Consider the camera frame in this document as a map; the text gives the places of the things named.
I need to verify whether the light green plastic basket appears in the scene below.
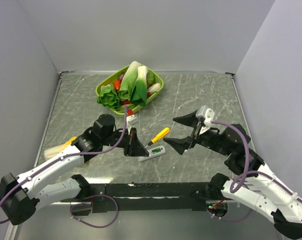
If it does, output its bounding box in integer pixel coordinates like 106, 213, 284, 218
95, 61, 164, 117

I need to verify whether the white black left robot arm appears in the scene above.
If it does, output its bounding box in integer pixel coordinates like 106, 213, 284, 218
0, 114, 149, 226

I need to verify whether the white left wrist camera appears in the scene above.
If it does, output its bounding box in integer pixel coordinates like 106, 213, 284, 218
126, 109, 139, 127

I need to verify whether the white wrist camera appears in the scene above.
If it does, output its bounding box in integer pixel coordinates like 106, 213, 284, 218
126, 109, 139, 127
195, 105, 215, 136

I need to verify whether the green lettuce toy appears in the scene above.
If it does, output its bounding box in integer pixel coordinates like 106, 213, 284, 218
97, 84, 121, 109

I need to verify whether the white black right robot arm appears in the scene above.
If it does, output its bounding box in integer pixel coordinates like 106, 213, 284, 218
163, 106, 302, 240

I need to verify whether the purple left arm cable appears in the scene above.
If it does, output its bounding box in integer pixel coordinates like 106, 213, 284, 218
0, 105, 129, 224

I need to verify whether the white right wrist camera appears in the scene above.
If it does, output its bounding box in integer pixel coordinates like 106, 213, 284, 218
195, 105, 215, 136

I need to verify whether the yellow napa cabbage toy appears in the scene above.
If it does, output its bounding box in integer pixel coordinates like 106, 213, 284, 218
44, 136, 76, 161

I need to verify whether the dark green bok choy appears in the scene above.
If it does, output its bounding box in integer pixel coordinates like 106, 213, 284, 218
130, 65, 148, 107

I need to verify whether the yellow handled screwdriver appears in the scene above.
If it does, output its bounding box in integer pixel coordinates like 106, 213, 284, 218
147, 127, 170, 146

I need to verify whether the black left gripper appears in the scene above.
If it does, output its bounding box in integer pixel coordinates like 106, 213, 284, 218
101, 126, 149, 157

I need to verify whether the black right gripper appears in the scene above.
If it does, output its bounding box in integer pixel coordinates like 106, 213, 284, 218
162, 108, 230, 155

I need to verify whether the light green cabbage toy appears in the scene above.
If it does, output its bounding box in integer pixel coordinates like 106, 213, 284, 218
118, 61, 141, 100

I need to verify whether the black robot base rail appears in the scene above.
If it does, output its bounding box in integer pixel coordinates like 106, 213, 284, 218
59, 181, 239, 214

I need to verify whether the orange carrot toy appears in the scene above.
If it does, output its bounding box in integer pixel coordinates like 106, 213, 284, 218
113, 79, 121, 91

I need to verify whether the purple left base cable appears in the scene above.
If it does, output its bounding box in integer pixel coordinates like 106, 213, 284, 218
69, 194, 119, 229

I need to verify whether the red chili pepper toy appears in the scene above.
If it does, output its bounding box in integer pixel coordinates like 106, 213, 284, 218
121, 92, 152, 105

